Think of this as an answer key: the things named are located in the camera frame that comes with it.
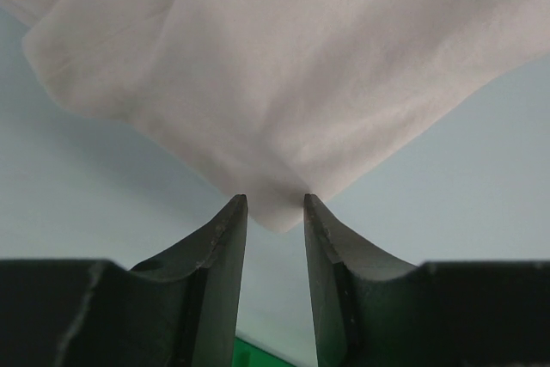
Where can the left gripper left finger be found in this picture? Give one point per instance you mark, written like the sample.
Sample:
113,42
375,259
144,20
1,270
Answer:
177,308

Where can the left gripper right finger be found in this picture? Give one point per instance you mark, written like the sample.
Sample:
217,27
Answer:
371,308

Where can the white and green t-shirt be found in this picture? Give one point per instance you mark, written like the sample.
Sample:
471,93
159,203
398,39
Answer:
277,98

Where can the green plastic bin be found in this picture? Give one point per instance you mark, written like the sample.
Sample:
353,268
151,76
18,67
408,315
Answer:
253,348

